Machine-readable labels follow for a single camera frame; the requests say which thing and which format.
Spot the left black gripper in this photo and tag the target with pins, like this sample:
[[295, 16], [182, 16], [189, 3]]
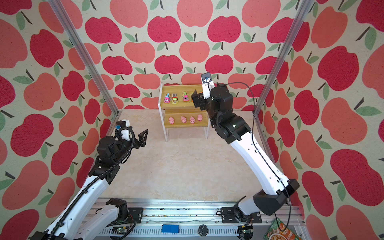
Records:
[[142, 141]]

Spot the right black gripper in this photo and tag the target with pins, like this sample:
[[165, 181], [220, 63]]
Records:
[[199, 100]]

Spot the pink pig toy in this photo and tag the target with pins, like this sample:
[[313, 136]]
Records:
[[192, 120], [200, 117]]

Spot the pink square toy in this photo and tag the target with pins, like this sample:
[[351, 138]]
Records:
[[183, 119]]

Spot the pink teal toy car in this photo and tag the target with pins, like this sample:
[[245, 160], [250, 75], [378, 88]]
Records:
[[167, 98]]

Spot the wooden two-tier shelf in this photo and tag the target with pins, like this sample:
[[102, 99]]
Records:
[[186, 109]]

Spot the green pink toy bus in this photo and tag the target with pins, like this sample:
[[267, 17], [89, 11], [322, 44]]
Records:
[[175, 99]]

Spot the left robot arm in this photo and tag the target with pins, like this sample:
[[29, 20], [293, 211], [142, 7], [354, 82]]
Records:
[[70, 224]]

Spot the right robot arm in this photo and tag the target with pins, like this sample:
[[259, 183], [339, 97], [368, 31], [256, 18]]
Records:
[[276, 187]]

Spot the blue tape block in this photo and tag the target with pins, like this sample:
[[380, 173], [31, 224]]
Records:
[[170, 229]]

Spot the round black knob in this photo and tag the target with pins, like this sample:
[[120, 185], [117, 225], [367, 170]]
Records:
[[203, 230]]

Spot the green snack packet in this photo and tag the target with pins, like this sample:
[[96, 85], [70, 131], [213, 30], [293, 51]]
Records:
[[279, 231]]

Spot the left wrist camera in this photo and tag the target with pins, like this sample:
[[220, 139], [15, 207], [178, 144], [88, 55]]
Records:
[[122, 131]]

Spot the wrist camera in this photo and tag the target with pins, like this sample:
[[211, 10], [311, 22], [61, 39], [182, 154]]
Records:
[[207, 84], [122, 131]]

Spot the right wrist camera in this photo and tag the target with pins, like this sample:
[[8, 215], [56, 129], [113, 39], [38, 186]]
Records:
[[207, 84]]

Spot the left aluminium frame post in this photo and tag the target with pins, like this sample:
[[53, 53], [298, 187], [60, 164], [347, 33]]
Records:
[[68, 26]]

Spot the aluminium frame post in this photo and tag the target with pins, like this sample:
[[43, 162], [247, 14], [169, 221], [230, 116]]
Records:
[[287, 46], [68, 26]]

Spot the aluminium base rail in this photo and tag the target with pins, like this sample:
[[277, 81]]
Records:
[[189, 215]]

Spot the right aluminium frame post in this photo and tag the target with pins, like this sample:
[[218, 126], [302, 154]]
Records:
[[287, 46]]

